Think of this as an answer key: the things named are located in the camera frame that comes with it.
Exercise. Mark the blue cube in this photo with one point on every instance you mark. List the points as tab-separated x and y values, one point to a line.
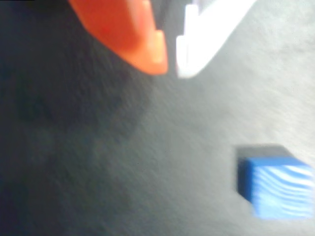
280	191

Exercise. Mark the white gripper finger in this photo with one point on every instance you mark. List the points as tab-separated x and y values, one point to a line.
204	37

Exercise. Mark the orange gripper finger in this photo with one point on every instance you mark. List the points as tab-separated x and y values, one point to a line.
123	29

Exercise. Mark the black felt mat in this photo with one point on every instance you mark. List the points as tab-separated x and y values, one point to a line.
123	159

